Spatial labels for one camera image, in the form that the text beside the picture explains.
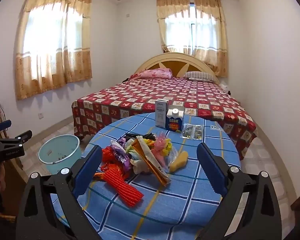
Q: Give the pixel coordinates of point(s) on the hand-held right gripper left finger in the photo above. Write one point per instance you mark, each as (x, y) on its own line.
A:
(90, 170)

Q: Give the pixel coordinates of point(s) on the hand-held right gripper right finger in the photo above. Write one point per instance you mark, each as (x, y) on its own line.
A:
(212, 170)

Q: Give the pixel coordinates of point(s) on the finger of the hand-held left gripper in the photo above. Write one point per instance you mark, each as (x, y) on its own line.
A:
(5, 124)
(22, 136)

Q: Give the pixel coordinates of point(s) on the shiny orange wrapper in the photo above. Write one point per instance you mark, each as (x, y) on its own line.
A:
(108, 156)

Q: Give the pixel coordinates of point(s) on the purple wrapper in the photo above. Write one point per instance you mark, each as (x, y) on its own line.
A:
(121, 158)

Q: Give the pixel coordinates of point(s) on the yellow sponge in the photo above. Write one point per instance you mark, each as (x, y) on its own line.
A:
(178, 161)

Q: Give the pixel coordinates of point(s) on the red foam net sleeve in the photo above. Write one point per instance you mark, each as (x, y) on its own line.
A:
(122, 187)

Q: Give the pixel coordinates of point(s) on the light blue waste bin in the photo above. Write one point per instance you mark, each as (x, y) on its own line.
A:
(57, 150)

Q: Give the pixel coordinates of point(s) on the clear plastic bag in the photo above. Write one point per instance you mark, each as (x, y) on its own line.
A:
(174, 152)

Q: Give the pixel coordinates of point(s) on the yellow plastic bag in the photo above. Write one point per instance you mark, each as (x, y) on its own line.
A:
(168, 146)

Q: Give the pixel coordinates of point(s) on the pink plastic wrapper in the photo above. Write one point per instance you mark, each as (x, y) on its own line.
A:
(160, 142)

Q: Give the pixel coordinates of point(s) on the long orange wrapper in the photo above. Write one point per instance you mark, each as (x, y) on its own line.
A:
(152, 165)

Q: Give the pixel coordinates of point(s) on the black foam net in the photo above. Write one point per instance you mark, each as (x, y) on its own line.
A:
(147, 137)

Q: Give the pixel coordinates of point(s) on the person's left hand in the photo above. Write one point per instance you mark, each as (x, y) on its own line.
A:
(1, 180)

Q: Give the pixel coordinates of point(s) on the wooden cabinet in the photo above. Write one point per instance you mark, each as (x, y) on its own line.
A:
(16, 172)

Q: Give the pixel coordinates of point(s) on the blue checked tablecloth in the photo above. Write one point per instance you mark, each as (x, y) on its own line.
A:
(165, 205)

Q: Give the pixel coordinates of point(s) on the blue milk carton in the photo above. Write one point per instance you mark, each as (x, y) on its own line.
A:
(173, 122)

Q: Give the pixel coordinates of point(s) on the tall white carton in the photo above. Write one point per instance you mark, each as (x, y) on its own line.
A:
(161, 112)

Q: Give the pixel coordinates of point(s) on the white cloth bundle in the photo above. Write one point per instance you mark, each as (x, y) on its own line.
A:
(225, 87)

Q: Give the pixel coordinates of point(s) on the brown wooden door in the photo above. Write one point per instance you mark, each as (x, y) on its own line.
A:
(295, 202)

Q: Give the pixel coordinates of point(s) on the red checked bedspread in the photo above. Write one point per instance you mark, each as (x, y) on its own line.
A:
(140, 95)

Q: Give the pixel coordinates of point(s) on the wide beige curtain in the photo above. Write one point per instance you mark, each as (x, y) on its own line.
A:
(52, 42)

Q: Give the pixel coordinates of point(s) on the striped pillow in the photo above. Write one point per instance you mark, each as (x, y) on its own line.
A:
(200, 75)

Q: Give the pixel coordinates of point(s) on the cream wooden headboard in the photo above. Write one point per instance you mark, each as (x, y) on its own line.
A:
(175, 65)

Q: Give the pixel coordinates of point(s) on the pink pillow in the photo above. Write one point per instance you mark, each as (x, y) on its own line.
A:
(155, 73)

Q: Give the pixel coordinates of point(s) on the narrow beige curtain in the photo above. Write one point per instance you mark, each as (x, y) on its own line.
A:
(215, 42)

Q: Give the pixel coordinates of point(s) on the white wall socket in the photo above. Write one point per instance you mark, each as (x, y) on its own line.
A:
(40, 115)

